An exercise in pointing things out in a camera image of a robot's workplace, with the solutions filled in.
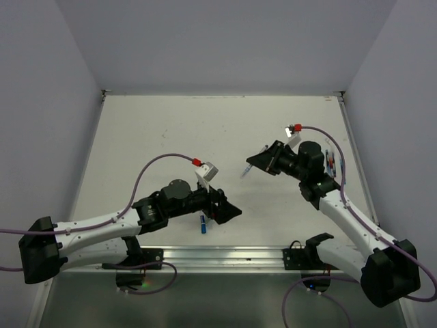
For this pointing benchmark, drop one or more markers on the blue white pen far right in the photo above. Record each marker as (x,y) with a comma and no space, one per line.
(342,165)

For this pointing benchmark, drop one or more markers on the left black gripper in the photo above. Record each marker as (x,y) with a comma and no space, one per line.
(224,210)

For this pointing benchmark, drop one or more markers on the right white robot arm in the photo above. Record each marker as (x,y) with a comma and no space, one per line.
(384,267)

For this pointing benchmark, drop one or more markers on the aluminium front rail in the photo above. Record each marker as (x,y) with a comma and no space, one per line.
(222,256)

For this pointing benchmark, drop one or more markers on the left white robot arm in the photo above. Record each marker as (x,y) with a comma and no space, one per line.
(48,248)

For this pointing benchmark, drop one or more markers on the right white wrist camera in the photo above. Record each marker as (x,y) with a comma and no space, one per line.
(293,134)

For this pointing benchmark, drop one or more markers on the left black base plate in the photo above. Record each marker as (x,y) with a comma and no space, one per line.
(141,259)

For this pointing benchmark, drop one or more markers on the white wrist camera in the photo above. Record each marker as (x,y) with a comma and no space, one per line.
(293,134)
(205,173)

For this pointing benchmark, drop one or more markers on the blue pen at right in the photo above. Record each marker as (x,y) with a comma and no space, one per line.
(327,156)

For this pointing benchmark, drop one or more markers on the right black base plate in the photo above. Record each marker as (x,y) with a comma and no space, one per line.
(299,259)

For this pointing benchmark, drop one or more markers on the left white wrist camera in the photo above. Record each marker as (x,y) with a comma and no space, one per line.
(205,173)

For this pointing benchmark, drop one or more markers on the clear slim pen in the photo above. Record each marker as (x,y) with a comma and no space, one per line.
(249,166)

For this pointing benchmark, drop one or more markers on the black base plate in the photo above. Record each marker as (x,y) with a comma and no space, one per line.
(141,259)
(299,259)

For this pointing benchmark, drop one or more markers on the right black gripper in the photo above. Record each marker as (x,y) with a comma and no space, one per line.
(268,160)

